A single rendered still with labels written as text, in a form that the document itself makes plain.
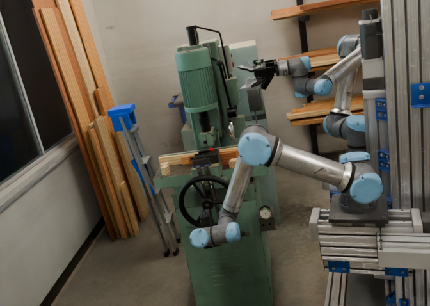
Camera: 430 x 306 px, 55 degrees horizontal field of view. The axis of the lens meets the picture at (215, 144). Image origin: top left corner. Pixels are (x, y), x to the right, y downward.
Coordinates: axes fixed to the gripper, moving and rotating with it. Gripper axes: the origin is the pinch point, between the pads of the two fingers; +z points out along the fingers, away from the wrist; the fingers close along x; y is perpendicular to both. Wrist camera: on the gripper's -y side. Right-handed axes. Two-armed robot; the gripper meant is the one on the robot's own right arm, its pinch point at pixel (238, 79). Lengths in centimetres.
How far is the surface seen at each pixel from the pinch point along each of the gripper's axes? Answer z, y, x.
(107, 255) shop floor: 130, -146, 25
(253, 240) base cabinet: 6, -63, 59
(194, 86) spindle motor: 22.5, 0.7, 0.9
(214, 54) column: 12.7, -5.6, -27.2
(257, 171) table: -2.3, -31.9, 35.3
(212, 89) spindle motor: 14.5, -5.3, -0.6
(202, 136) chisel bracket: 24.1, -23.1, 14.5
